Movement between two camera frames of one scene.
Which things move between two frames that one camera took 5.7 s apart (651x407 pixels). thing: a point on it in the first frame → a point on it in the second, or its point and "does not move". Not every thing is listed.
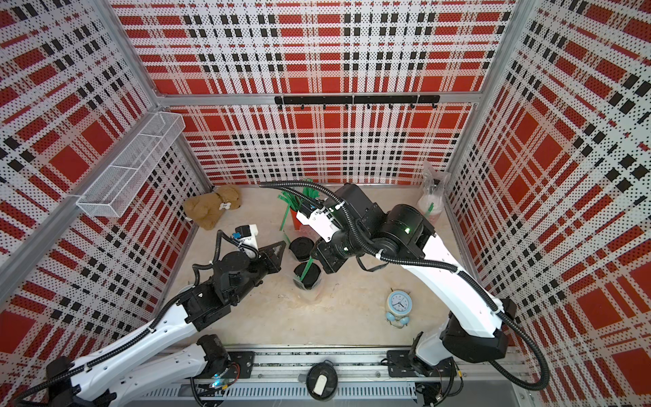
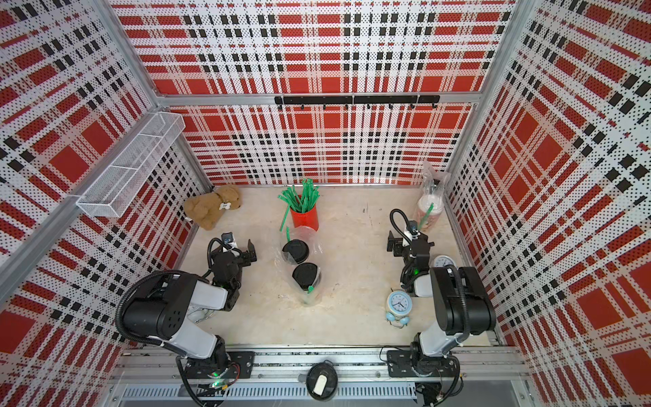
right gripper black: x=322 y=252 → x=397 y=245
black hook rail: x=351 y=99 does not move
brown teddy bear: x=206 y=209 does not move
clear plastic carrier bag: x=431 y=200 does not move
